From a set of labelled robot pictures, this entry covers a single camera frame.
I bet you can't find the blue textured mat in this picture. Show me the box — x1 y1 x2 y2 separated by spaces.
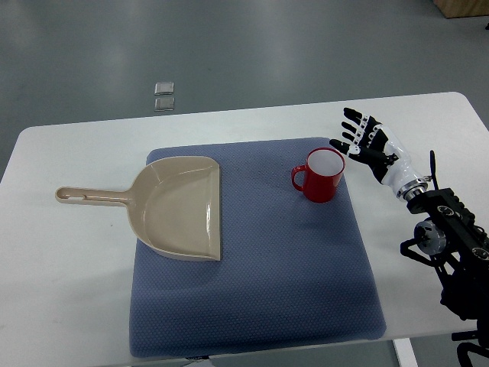
129 138 386 358

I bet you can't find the wooden box corner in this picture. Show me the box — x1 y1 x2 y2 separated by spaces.
433 0 488 19

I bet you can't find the red cup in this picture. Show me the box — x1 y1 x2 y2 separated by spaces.
291 147 345 203

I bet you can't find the lower metal floor plate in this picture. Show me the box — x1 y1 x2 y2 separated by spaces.
154 96 175 112

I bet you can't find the beige plastic dustpan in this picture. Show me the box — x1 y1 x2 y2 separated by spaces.
55 156 222 261

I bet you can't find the metal floor plate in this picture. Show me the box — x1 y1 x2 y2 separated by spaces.
154 82 174 96
154 96 175 112

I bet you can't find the upper metal floor plate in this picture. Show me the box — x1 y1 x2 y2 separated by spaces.
154 82 174 96

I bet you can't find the white table leg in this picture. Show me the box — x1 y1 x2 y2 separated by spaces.
393 338 418 367

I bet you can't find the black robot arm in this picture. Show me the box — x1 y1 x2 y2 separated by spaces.
400 151 488 366

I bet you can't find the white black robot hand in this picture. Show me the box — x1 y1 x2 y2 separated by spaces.
329 108 428 201

